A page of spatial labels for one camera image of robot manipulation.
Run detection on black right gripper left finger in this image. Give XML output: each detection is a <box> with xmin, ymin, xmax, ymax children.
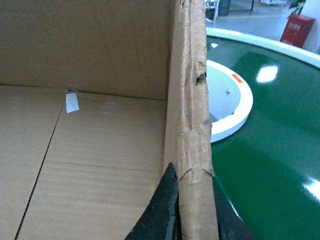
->
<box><xmin>125</xmin><ymin>162</ymin><xmax>179</xmax><ymax>240</ymax></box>

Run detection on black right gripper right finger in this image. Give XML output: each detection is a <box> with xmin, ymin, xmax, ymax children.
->
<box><xmin>213</xmin><ymin>183</ymin><xmax>259</xmax><ymax>240</ymax></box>

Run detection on large cardboard box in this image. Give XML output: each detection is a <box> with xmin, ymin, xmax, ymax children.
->
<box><xmin>0</xmin><ymin>0</ymin><xmax>219</xmax><ymax>240</ymax></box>

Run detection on green round conveyor table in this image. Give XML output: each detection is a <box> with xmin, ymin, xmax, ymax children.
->
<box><xmin>207</xmin><ymin>28</ymin><xmax>320</xmax><ymax>240</ymax></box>

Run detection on white conveyor centre disc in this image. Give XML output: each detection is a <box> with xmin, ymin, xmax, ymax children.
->
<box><xmin>206</xmin><ymin>60</ymin><xmax>253</xmax><ymax>143</ymax></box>

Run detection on red fire cabinet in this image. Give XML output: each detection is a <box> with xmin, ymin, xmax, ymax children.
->
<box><xmin>280</xmin><ymin>14</ymin><xmax>316</xmax><ymax>48</ymax></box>

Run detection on green potted plant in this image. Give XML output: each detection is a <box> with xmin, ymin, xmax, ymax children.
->
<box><xmin>288</xmin><ymin>0</ymin><xmax>306</xmax><ymax>15</ymax></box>

